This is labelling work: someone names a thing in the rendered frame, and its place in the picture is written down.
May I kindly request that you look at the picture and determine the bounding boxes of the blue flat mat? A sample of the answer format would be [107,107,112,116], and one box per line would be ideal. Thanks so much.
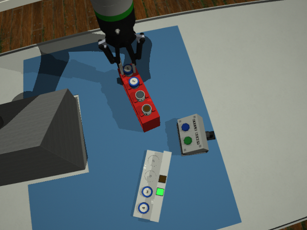
[24,25,242,230]

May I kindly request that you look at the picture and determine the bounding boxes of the grey threaded tube neck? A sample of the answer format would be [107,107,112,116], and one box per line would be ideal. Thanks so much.
[135,91,145,101]

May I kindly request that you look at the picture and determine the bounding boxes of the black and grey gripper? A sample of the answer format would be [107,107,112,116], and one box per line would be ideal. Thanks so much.
[98,28,145,75]

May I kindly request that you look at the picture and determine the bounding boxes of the white button panel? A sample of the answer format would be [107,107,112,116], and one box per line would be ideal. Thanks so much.
[177,114,215,156]

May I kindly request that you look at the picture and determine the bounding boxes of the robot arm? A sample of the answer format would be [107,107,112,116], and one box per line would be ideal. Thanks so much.
[90,0,135,36]

